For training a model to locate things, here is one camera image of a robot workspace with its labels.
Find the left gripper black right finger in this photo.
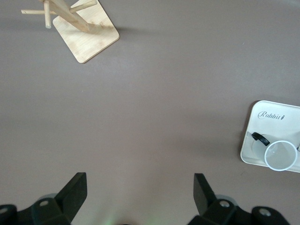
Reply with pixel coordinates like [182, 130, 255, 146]
[188, 173, 290, 225]

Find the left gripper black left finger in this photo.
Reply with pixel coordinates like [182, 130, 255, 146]
[0, 172, 88, 225]

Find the white smiley face mug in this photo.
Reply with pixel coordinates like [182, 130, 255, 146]
[251, 132, 298, 172]

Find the cream rabbit print tray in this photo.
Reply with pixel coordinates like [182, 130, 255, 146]
[240, 100, 300, 173]

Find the wooden mug stand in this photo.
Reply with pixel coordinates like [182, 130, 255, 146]
[21, 0, 120, 64]

